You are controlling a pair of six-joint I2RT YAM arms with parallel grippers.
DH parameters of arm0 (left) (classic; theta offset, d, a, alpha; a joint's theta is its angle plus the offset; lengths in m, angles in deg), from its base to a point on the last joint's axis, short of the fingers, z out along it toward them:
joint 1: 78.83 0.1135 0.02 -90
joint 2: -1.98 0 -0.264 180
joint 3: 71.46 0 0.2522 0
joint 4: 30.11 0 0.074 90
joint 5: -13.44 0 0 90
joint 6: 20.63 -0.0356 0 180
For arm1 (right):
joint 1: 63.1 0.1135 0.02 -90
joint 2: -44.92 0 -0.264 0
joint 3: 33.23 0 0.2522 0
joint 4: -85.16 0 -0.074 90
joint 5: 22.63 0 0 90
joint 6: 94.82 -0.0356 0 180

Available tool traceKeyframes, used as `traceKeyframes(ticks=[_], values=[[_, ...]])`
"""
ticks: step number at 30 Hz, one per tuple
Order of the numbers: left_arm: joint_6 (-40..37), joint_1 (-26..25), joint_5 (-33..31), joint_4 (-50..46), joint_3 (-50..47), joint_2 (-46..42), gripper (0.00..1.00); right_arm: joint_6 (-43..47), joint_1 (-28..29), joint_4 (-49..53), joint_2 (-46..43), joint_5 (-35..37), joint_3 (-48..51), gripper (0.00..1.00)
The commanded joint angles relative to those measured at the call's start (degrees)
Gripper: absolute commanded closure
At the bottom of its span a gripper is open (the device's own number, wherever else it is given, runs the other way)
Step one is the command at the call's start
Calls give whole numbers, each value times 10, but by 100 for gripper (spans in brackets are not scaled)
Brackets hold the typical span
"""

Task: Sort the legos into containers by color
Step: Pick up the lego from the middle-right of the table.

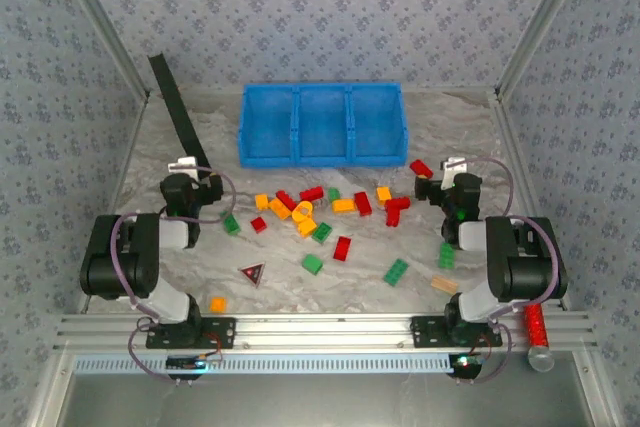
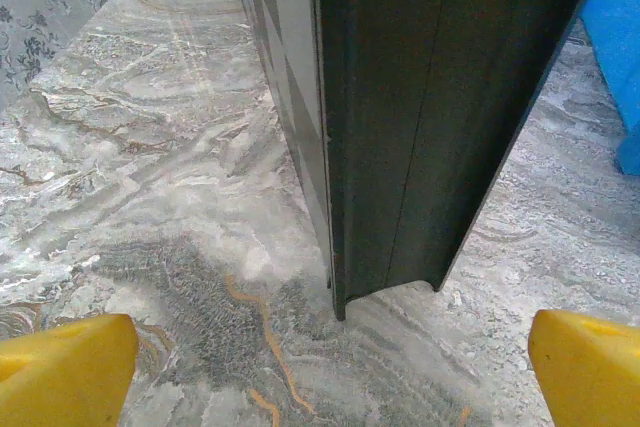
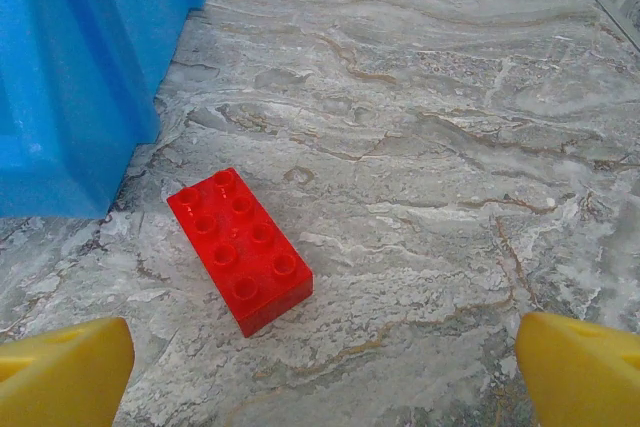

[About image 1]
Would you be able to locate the red L-shaped lego brick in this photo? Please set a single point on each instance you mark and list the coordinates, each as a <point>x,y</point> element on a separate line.
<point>394,209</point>

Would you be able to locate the small green lego brick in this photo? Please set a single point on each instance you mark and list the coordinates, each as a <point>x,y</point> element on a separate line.
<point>333,194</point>

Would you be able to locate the small red lego brick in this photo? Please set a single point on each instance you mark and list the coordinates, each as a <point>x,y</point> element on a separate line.
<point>258,224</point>

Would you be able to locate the aluminium side rail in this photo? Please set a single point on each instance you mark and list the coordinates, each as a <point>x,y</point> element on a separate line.
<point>520,157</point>
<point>127,157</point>

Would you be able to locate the red triangle sign piece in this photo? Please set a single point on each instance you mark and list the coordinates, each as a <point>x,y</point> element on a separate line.
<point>253,273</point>

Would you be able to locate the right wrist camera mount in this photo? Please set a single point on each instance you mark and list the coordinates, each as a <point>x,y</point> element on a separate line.
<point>451,172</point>

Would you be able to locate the blue three-compartment bin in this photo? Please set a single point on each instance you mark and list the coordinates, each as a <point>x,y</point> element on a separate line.
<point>320,122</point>

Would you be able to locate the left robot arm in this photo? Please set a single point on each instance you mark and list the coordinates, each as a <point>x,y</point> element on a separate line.
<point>120,267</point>

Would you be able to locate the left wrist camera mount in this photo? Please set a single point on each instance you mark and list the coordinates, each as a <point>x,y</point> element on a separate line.
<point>183,164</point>

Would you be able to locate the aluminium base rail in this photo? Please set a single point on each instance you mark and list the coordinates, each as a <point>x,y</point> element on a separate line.
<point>320,332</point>

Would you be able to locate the wooden block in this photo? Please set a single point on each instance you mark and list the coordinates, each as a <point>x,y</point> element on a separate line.
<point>444,285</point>

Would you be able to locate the small circuit board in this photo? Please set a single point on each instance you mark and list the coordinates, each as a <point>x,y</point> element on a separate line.
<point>465,364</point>
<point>185,362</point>

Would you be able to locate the orange square lego brick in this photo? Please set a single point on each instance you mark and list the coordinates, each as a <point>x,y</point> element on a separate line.
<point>218,304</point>
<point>383,195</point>
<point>261,201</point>

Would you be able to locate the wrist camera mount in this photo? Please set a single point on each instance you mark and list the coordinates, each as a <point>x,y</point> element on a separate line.
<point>451,172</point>
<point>183,164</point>

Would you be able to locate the aluminium frame post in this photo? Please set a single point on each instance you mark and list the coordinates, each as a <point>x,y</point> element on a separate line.
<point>545,22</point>
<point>100,22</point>

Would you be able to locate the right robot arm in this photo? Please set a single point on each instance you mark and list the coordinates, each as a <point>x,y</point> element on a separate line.
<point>520,262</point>

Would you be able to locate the orange arch lego brick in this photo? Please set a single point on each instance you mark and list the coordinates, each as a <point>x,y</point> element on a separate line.
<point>296,214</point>

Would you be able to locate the red glitter tube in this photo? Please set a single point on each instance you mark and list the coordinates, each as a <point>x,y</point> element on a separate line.
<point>537,332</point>

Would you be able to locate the grey metal panel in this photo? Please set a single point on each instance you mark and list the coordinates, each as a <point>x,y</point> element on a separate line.
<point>320,402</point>

